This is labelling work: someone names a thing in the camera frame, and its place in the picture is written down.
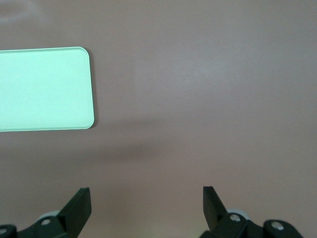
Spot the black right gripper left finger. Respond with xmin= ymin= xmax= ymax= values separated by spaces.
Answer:
xmin=0 ymin=187 xmax=92 ymax=238

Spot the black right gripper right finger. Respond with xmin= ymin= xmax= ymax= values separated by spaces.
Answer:
xmin=200 ymin=186 xmax=304 ymax=238

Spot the light green rectangular tray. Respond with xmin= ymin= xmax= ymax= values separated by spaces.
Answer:
xmin=0 ymin=46 xmax=96 ymax=132

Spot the brown table cloth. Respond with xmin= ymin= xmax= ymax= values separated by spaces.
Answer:
xmin=0 ymin=0 xmax=317 ymax=238

